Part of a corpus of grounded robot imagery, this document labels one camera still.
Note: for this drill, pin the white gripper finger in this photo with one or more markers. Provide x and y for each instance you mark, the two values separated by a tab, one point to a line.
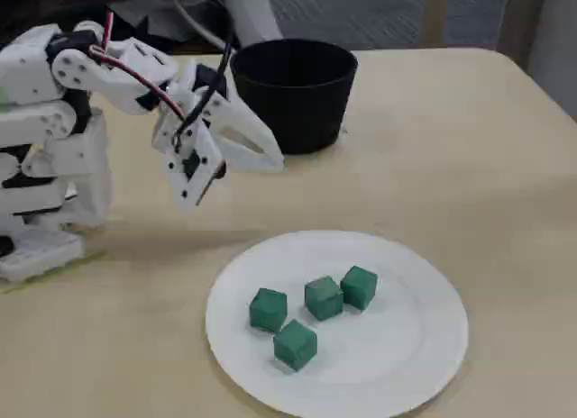
252	120

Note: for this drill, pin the green cube block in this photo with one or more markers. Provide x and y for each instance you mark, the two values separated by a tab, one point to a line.
268	310
323	298
359	288
295	346

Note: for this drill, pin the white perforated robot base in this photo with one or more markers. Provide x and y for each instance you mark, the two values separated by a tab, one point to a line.
40	256

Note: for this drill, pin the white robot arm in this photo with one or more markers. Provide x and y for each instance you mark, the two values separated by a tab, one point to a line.
27	75

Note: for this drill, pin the black pot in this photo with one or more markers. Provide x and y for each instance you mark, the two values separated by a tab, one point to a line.
293	111

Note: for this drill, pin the white paper plate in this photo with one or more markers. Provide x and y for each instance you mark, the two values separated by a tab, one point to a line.
383	346

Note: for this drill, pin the white grey pole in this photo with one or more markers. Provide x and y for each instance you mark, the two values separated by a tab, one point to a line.
248	12

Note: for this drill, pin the green base mat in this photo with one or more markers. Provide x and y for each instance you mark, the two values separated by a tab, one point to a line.
90	258

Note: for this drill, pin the black table clamp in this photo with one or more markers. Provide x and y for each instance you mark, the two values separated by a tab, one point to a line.
3	246

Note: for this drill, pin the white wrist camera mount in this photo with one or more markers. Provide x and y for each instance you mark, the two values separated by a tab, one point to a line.
187	186

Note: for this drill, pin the wooden frame grey partition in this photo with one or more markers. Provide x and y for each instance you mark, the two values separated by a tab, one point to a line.
435	12

